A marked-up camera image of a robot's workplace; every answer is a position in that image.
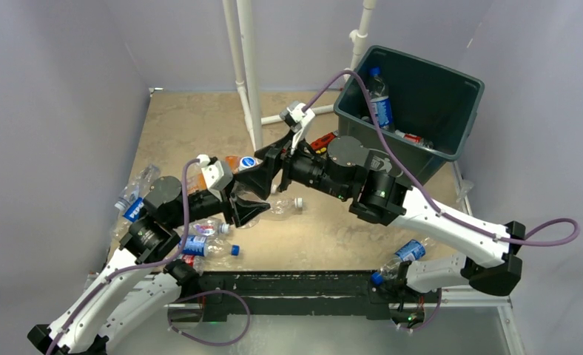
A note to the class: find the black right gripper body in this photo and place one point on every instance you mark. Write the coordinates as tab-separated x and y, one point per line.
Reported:
280	157

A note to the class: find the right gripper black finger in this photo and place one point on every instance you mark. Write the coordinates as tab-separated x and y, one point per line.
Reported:
276	146
256	180

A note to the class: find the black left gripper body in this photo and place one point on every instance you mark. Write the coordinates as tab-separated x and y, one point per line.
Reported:
219	200

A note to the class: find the small pepsi bottle blue cap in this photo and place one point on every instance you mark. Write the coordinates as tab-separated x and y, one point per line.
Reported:
379	93

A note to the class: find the water bottle lake picture label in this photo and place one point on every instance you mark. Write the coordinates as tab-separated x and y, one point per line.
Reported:
414	139

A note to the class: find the clear pocari sweat bottle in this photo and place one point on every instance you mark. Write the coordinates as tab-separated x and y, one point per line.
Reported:
240	163

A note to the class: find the crushed bottle purple label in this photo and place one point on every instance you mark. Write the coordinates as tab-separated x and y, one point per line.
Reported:
208	227

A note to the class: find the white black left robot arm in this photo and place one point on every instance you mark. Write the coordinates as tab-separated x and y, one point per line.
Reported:
144	273

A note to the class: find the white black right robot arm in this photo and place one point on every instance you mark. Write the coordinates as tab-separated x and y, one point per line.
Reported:
485	258

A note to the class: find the dark green trash bin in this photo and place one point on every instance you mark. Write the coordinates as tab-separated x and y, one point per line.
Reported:
427	99

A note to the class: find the clear crushed bottle white cap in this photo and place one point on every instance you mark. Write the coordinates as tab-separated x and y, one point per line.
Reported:
282	208

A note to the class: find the water bottle blue label cap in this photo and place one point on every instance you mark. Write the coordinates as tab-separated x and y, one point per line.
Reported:
210	246

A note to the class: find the small bottle red white label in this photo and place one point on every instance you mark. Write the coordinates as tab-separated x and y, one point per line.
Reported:
198	263

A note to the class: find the clear crushed bottle blue label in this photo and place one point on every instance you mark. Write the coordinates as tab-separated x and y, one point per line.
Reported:
137	187

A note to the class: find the large pepsi bottle blue label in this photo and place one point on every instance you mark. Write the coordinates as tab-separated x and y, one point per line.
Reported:
129	212

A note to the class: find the blue label bottle near base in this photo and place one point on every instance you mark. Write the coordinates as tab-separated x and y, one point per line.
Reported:
413	250

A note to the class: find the white camera right wrist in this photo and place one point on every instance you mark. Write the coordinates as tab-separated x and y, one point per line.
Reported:
298	121

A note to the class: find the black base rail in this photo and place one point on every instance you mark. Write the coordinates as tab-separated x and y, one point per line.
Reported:
305	293

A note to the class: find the white pvc pipe frame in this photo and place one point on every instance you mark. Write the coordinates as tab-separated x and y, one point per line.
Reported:
241	34

